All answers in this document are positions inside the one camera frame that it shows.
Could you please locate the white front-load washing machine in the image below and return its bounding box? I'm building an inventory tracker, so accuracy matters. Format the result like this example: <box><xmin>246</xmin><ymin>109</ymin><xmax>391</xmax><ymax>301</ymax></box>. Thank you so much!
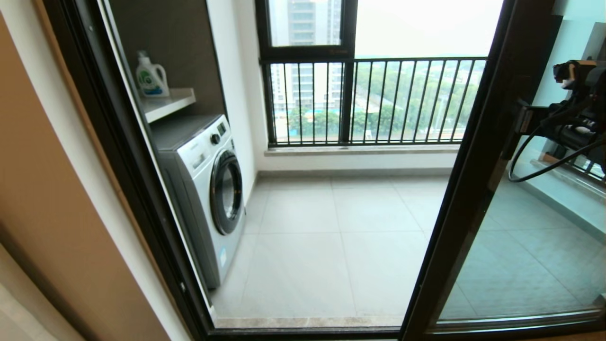
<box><xmin>154</xmin><ymin>114</ymin><xmax>247</xmax><ymax>289</ymax></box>

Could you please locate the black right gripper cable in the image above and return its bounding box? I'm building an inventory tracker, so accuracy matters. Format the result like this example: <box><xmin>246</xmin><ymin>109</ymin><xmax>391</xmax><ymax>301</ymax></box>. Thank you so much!
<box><xmin>508</xmin><ymin>102</ymin><xmax>606</xmax><ymax>183</ymax></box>

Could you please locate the white wall shelf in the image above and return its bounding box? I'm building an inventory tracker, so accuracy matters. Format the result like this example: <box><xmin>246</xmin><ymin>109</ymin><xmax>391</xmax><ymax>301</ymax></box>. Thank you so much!
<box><xmin>141</xmin><ymin>88</ymin><xmax>196</xmax><ymax>124</ymax></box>

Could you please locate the short stone window sill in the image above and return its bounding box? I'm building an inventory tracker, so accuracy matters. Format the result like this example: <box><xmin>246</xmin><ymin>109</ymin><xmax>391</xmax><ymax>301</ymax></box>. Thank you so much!
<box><xmin>514</xmin><ymin>161</ymin><xmax>606</xmax><ymax>211</ymax></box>

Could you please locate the highrise building outside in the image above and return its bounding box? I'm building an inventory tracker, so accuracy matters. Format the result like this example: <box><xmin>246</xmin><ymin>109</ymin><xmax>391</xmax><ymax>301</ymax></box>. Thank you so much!
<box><xmin>272</xmin><ymin>0</ymin><xmax>342</xmax><ymax>114</ymax></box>

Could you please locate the black side balcony railing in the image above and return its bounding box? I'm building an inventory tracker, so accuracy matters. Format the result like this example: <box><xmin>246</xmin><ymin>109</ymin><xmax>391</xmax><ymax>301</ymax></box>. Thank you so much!
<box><xmin>542</xmin><ymin>152</ymin><xmax>606</xmax><ymax>184</ymax></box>

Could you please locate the long stone window sill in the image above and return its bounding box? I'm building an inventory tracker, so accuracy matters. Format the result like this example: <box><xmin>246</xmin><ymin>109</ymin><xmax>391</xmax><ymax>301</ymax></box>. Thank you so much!
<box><xmin>264</xmin><ymin>144</ymin><xmax>461</xmax><ymax>156</ymax></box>

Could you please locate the white detergent bottle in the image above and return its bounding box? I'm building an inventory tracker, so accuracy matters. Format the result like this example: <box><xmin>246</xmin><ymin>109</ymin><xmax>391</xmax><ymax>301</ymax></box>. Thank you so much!
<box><xmin>135</xmin><ymin>51</ymin><xmax>170</xmax><ymax>98</ymax></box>

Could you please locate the dark framed sliding glass door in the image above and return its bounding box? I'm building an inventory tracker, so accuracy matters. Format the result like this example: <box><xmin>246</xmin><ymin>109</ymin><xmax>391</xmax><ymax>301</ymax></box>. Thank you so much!
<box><xmin>400</xmin><ymin>0</ymin><xmax>606</xmax><ymax>341</ymax></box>

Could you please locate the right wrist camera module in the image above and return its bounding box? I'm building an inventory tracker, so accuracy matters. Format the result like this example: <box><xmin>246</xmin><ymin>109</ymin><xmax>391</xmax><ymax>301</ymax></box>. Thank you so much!
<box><xmin>553</xmin><ymin>59</ymin><xmax>606</xmax><ymax>110</ymax></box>

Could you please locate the dark framed fixed glass door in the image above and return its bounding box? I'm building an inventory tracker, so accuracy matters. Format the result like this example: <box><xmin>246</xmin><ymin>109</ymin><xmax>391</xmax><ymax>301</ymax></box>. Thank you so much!
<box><xmin>428</xmin><ymin>0</ymin><xmax>606</xmax><ymax>332</ymax></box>

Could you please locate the black window frame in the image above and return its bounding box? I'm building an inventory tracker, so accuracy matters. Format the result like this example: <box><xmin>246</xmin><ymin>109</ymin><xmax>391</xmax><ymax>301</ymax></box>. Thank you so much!
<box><xmin>256</xmin><ymin>0</ymin><xmax>358</xmax><ymax>144</ymax></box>

